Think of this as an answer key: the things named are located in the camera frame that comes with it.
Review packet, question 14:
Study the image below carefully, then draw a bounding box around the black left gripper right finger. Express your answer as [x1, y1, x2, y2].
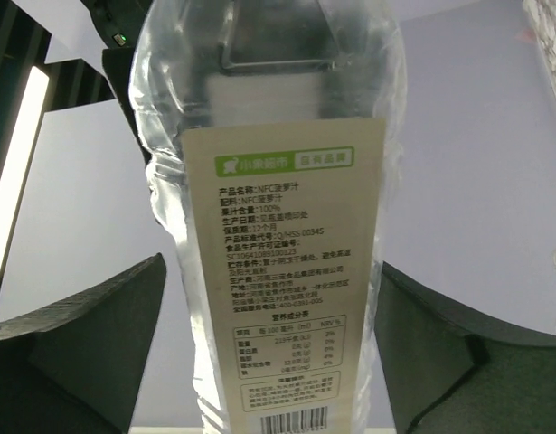
[375, 264, 556, 433]

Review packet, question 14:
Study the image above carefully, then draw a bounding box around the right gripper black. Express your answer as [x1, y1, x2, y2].
[80, 0, 153, 145]

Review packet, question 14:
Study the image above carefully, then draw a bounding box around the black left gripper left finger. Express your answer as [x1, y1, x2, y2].
[0, 254, 166, 433]

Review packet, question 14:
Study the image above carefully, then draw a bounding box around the orange label clear bottle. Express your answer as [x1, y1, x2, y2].
[128, 1, 407, 433]

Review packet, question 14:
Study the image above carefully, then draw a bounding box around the ceiling light panel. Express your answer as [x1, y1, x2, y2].
[0, 66, 49, 272]

